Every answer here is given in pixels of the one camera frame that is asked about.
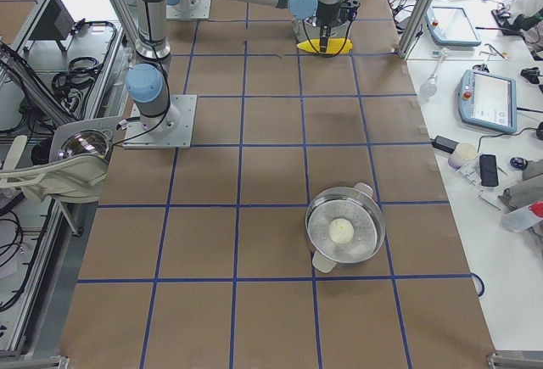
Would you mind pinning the near blue teach pendant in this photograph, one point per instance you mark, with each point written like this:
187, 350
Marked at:
488, 101

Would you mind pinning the far blue teach pendant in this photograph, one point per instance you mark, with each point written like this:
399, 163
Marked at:
450, 26

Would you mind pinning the blue teach pendant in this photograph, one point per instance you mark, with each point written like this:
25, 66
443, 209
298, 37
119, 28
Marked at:
488, 101
450, 26

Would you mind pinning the aluminium frame post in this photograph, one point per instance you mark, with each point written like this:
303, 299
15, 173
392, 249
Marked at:
412, 28

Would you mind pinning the clear bottle red cap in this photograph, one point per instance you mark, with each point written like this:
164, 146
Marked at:
523, 218

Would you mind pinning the black smartphone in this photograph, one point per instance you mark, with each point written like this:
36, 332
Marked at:
488, 170

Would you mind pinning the white purple cup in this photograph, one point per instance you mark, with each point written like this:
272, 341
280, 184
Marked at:
462, 154

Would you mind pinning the black power adapter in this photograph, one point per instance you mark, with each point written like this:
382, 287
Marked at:
444, 144

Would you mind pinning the clear glass pot lid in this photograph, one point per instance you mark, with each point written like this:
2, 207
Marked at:
343, 231

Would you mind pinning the light green metal pot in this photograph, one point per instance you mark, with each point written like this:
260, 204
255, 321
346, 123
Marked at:
360, 194

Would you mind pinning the white light bulb tool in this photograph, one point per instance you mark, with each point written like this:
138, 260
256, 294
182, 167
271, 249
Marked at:
429, 87

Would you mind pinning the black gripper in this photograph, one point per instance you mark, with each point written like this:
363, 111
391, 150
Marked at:
327, 14

